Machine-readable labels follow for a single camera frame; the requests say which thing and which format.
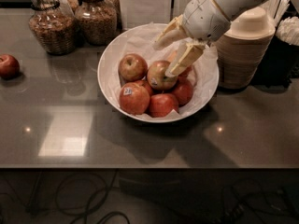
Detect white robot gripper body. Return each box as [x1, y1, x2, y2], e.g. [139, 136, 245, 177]
[182, 0, 231, 42]

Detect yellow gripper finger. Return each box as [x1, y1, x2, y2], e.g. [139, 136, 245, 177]
[153, 15, 187, 50]
[165, 39, 206, 77]

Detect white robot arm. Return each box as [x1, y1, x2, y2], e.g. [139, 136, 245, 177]
[153, 0, 299, 77]

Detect white paper bowl liner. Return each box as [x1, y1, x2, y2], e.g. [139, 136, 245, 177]
[109, 21, 219, 120]

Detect right red apple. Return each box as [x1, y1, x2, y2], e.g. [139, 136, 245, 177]
[171, 77, 193, 106]

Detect small hidden red apple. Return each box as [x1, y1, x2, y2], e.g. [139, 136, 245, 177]
[135, 79, 154, 95]

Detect white ceramic bowl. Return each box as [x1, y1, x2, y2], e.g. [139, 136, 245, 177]
[97, 23, 220, 124]

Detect front centre red apple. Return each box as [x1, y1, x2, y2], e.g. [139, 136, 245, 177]
[148, 93, 178, 118]

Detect front left stickered apple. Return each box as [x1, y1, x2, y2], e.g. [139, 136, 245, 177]
[119, 82, 150, 115]

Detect lone red apple on table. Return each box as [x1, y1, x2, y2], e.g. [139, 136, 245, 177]
[0, 54, 20, 79]

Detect white napkin holder box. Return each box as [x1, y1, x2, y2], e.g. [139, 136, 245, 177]
[120, 0, 171, 30]

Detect front stack of paper bowls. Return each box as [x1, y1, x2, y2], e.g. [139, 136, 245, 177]
[215, 7, 275, 90]

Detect right granola glass jar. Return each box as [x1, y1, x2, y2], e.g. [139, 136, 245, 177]
[75, 0, 117, 46]

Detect front left granola jar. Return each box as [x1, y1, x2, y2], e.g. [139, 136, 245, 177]
[28, 0, 76, 55]

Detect black cable under table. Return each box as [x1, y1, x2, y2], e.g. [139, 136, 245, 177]
[0, 169, 131, 224]

